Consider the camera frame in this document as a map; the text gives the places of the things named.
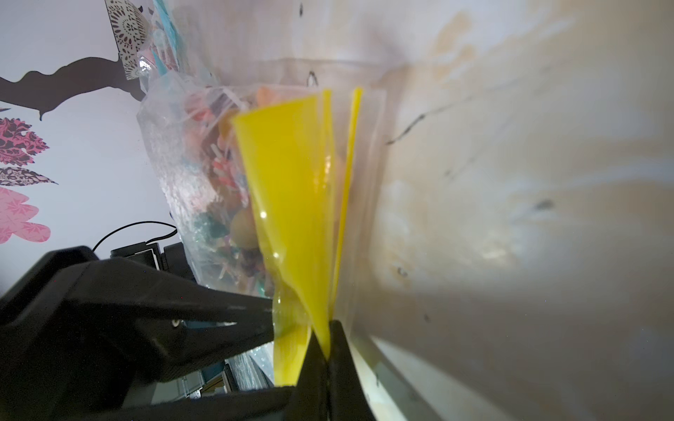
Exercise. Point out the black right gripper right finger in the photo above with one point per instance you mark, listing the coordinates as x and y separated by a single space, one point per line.
347 401

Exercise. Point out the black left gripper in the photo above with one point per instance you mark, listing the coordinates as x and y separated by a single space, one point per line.
77 332

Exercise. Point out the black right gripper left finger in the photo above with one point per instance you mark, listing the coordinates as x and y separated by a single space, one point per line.
309 400

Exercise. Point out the yellow-zip candy bag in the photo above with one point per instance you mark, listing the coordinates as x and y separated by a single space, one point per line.
268 185

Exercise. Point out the blue-zip candy bag far left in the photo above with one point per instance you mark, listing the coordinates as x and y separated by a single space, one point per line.
173 43

